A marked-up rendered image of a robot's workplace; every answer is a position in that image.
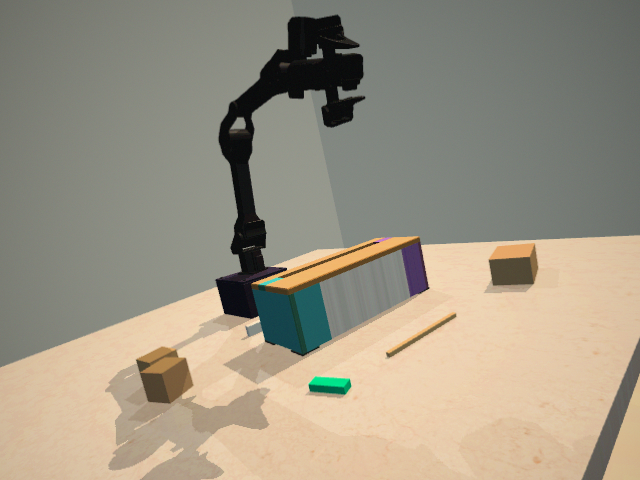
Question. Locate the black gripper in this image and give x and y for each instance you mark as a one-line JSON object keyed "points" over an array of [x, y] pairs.
{"points": [[322, 74]]}

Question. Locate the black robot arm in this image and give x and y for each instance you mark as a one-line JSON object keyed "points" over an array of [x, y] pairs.
{"points": [[278, 76]]}

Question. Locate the small green block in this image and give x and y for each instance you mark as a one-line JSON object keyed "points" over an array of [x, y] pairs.
{"points": [[330, 385]]}

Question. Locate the tan thin bar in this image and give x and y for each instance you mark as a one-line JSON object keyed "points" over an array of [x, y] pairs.
{"points": [[420, 334]]}

